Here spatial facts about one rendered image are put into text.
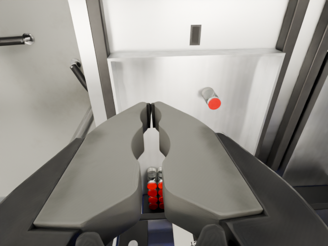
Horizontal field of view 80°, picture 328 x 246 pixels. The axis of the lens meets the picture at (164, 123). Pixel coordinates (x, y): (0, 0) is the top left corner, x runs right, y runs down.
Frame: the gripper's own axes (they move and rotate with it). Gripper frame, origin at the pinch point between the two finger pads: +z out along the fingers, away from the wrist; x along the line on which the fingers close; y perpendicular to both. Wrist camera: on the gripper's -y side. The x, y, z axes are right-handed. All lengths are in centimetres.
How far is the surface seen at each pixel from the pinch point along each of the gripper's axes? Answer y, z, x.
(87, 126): 43, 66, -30
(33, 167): 108, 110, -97
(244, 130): 17.2, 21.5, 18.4
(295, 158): 25.8, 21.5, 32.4
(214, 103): 8.6, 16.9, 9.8
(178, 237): 27.4, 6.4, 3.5
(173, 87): 7.4, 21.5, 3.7
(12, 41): 12, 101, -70
